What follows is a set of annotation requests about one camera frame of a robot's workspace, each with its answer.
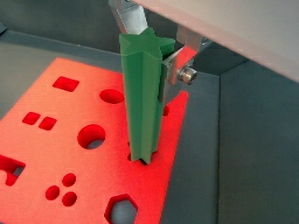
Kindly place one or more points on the red shape-sorter foam block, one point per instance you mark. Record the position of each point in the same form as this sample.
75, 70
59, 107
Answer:
64, 164

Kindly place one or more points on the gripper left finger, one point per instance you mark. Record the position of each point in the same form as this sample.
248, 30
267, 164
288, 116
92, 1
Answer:
129, 16

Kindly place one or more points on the green star-profile bar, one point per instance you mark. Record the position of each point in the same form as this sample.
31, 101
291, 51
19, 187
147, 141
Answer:
143, 52

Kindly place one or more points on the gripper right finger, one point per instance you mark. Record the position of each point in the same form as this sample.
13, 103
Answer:
177, 64

